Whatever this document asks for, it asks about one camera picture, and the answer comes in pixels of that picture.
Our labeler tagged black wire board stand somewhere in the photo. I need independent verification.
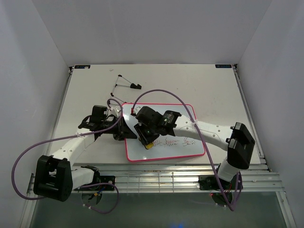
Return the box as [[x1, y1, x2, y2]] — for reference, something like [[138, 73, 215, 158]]
[[109, 74, 143, 103]]

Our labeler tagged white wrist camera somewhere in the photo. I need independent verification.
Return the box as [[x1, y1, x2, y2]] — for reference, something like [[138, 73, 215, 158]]
[[109, 105, 123, 118], [130, 106, 142, 119]]

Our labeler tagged left blue table label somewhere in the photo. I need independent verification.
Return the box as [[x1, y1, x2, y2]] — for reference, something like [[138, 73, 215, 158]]
[[74, 65, 91, 69]]

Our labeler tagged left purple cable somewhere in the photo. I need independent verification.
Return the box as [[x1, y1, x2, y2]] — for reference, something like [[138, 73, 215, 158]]
[[11, 98, 119, 214]]

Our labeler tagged aluminium rail frame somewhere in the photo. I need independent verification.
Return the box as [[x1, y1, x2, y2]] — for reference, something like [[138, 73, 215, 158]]
[[27, 163, 285, 194]]

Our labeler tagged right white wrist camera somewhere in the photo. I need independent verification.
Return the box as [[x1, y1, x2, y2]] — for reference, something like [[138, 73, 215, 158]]
[[130, 106, 142, 119]]

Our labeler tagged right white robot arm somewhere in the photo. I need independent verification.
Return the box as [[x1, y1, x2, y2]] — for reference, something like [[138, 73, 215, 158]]
[[132, 106, 255, 189]]

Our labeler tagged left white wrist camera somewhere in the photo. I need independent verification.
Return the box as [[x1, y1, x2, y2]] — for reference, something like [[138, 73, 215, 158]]
[[109, 105, 123, 118]]

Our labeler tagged purple cable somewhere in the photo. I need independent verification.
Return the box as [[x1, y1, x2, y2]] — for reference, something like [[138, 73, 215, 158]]
[[133, 89, 243, 211], [11, 98, 119, 214]]

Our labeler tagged right blue table label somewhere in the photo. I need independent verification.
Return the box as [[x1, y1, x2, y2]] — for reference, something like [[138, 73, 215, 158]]
[[215, 64, 232, 68]]

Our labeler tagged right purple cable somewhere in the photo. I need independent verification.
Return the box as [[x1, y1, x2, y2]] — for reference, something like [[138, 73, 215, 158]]
[[133, 89, 243, 211]]

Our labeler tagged pink framed whiteboard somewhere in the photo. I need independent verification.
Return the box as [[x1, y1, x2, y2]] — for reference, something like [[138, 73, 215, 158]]
[[122, 103, 205, 162]]

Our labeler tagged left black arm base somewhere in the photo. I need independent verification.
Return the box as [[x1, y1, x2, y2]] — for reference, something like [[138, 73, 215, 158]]
[[74, 175, 116, 192]]

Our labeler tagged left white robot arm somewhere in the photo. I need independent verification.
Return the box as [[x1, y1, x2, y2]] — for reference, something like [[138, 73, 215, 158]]
[[33, 105, 137, 202]]

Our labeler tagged blue table label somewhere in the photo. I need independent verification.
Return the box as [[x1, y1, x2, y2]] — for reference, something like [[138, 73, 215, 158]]
[[74, 65, 91, 69], [215, 64, 232, 68]]

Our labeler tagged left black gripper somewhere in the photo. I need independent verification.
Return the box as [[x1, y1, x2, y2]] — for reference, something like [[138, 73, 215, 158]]
[[101, 116, 138, 141]]

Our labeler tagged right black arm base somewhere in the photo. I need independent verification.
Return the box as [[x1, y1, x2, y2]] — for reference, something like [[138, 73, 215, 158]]
[[198, 174, 244, 190]]

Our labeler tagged yellow whiteboard eraser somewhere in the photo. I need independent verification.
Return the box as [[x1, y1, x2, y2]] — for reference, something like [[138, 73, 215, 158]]
[[144, 143, 154, 150]]

